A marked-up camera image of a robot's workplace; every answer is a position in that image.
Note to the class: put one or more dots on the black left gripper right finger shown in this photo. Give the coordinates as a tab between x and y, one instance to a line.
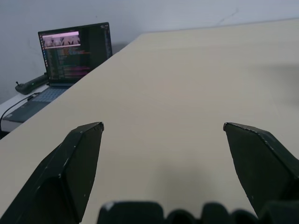
259	168

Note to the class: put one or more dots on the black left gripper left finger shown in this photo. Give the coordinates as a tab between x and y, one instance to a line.
63	177

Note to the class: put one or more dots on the black handheld remote controller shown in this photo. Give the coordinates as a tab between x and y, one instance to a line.
30	83

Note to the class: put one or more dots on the open dark grey laptop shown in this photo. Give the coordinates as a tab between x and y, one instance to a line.
61	67

